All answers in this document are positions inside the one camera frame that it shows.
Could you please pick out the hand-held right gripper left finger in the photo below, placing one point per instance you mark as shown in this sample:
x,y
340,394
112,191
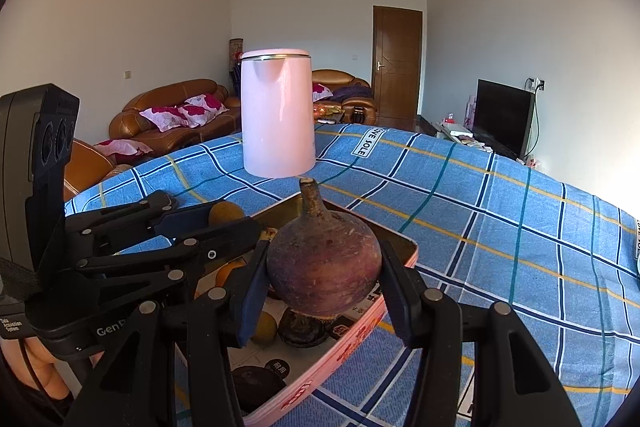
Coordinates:
x,y
250,302

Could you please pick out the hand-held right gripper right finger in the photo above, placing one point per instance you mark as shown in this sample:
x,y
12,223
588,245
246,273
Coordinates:
x,y
400,307

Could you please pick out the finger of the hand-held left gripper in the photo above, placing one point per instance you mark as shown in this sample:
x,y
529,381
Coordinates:
x,y
225,239
187,222

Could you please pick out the small yellow-brown fruit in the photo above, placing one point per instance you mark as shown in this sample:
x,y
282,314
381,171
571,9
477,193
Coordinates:
x,y
226,213
265,328

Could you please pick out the pink tin box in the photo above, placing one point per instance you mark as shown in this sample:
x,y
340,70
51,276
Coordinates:
x,y
357,344

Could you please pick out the purple beetroot with long tail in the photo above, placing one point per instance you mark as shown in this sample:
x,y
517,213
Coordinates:
x,y
325,262

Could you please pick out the person's left hand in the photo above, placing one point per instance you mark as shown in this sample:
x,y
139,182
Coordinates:
x,y
50,372

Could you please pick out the black printed packet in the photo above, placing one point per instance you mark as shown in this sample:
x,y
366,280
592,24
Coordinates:
x,y
352,319

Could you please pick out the near brown leather armchair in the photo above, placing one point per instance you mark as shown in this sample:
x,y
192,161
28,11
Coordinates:
x,y
85,167

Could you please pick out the brown leather armchair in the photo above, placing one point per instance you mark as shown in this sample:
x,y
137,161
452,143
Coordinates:
x,y
85,167
342,77

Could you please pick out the dark round printed packet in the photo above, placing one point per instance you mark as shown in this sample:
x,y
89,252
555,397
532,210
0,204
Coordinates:
x,y
257,387

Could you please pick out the pink flowered pillow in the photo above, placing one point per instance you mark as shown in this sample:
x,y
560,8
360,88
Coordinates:
x,y
120,149

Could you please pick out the white pillow with red flowers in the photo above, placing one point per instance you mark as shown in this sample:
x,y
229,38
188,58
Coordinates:
x,y
162,118
202,108

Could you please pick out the blue plaid cloth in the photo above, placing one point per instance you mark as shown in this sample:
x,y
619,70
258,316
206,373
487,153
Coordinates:
x,y
500,232

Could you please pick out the pink electric kettle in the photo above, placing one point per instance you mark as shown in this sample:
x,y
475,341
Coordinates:
x,y
277,117

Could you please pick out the long brown leather sofa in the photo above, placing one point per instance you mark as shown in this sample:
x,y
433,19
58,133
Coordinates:
x,y
165,89

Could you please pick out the tall patterned floor vase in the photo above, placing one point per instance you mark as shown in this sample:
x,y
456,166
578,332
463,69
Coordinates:
x,y
236,67

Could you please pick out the small flowered pillow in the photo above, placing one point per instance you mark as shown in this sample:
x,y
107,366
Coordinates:
x,y
321,92

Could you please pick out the purple blanket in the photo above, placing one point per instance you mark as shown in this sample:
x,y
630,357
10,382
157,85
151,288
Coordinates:
x,y
352,93

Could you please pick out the pink paper bag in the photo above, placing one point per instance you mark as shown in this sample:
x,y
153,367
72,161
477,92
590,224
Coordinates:
x,y
470,112

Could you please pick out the black television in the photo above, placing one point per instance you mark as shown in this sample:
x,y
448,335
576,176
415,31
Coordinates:
x,y
500,117

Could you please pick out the brown wooden door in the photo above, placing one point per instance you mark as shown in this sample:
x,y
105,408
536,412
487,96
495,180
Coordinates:
x,y
397,57

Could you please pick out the white wall socket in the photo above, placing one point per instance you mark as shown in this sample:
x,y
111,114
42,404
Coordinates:
x,y
535,84

